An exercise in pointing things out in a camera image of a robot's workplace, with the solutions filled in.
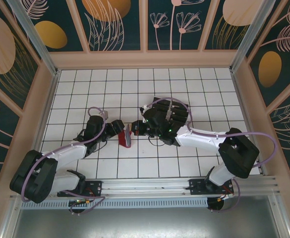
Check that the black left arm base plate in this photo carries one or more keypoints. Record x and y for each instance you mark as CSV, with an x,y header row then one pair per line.
x,y
96,187

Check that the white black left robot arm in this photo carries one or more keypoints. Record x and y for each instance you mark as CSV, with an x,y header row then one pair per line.
x,y
70,151

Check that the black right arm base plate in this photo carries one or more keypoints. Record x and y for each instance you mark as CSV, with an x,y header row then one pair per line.
x,y
196,186

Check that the grey metal panel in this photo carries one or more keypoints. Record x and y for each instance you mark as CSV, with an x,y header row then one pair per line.
x,y
144,223

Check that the red card holder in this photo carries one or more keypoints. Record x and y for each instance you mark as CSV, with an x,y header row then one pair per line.
x,y
123,142

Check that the aluminium mounting rail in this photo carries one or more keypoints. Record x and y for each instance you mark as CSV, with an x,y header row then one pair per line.
x,y
144,184

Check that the black VIP credit card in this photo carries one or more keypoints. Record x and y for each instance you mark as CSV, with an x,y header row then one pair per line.
x,y
162,109
179,103
180,119
180,111
160,103

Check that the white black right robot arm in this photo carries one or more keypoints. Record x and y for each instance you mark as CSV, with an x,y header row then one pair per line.
x,y
199,140

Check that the aluminium frame post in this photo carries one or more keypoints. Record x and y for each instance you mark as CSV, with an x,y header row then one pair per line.
x,y
32,32
255,32

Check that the aluminium table edge strip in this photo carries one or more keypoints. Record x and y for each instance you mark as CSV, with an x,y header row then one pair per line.
x,y
249,124
49,104

